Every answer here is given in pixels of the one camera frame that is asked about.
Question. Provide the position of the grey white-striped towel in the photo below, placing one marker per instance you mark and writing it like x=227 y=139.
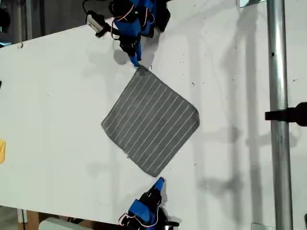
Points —
x=151 y=122

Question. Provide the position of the white box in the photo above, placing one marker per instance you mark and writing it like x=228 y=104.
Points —
x=55 y=225

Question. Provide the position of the grey vertical pole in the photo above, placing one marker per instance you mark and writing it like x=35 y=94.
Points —
x=28 y=19

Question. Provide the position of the small black table clip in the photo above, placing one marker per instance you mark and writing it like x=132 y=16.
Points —
x=20 y=45

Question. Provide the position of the brown wooden table leg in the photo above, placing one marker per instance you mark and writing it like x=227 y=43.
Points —
x=32 y=219

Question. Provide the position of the black round object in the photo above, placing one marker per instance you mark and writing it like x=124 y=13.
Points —
x=3 y=18

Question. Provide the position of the black clamp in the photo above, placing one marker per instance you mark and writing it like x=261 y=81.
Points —
x=287 y=115

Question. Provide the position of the yellow object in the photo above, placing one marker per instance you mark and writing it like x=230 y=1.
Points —
x=2 y=151

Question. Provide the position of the camera black stalk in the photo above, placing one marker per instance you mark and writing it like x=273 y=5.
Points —
x=104 y=30

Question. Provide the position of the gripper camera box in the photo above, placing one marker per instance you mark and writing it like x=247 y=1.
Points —
x=173 y=225
x=94 y=21

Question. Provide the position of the white leg bracket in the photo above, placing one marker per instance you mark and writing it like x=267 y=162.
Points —
x=21 y=215

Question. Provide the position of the steel post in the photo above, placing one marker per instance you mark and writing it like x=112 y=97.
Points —
x=278 y=72

